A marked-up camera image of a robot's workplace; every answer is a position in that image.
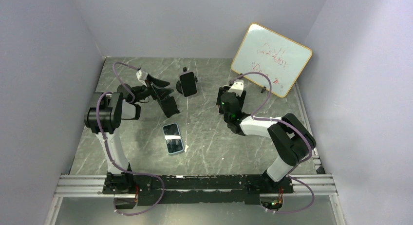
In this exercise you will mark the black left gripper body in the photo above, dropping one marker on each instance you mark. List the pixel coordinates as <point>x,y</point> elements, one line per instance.
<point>149,90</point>

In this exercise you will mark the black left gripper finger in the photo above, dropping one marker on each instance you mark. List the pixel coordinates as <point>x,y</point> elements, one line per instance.
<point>160,93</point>
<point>157,82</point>

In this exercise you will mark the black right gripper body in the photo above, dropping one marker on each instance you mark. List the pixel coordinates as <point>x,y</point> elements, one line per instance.
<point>222,90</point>

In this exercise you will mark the black folding phone stand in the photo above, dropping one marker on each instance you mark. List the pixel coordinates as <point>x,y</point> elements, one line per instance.
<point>168,106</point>

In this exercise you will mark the purple phone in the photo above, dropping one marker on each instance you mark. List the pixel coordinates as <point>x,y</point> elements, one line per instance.
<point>188,84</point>

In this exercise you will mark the blue cased phone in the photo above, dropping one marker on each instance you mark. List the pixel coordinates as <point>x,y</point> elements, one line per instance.
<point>173,139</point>

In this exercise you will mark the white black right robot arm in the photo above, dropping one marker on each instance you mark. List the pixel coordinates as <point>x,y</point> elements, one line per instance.
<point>293,142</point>

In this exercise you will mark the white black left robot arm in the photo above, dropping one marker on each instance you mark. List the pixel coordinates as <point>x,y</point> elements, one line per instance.
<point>107,111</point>

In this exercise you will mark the black round base phone stand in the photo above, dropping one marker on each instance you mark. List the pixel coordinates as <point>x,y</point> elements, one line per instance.
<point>178,85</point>

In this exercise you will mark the yellow framed whiteboard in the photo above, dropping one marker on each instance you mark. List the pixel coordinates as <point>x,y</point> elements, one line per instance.
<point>279,59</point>

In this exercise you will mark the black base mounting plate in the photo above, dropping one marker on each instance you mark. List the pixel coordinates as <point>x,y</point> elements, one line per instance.
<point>193,189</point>

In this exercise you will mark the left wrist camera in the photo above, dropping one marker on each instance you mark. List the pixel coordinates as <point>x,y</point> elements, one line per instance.
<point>141,76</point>

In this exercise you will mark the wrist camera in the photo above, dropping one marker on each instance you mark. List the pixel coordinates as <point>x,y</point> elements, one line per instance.
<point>141,76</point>
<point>237,88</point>

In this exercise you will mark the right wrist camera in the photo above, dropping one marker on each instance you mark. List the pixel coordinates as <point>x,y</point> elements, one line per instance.
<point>237,88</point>

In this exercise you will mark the aluminium rail frame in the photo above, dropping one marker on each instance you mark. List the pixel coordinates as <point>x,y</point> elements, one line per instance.
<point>311,199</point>

